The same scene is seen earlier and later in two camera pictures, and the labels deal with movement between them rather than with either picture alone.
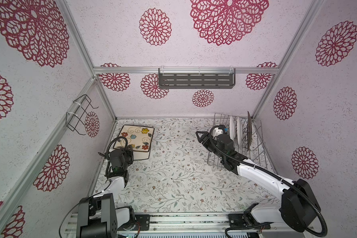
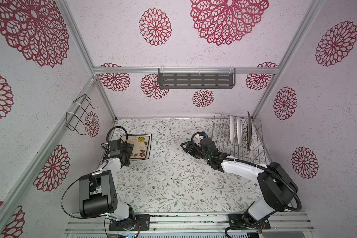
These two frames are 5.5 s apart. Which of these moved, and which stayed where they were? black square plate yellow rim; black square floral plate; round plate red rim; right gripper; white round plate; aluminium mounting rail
Moved: right gripper; black square floral plate
Stayed: black square plate yellow rim; aluminium mounting rail; round plate red rim; white round plate
